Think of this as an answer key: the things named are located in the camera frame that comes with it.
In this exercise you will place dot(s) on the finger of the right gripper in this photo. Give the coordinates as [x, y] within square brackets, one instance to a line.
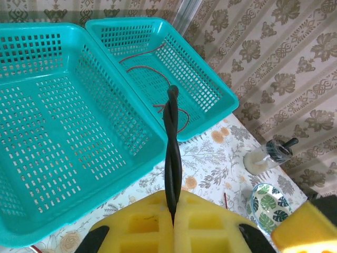
[308, 232]

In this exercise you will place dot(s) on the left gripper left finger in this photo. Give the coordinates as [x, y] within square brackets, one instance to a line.
[137, 226]

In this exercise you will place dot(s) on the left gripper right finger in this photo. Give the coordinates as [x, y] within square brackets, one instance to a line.
[210, 226]

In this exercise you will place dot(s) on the leaf pattern bowl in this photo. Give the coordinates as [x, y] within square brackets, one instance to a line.
[271, 208]

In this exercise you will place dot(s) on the teal perforated plastic basket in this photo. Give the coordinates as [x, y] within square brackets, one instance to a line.
[200, 87]
[65, 131]

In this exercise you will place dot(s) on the aluminium extrusion frame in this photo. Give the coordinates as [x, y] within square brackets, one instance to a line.
[188, 13]

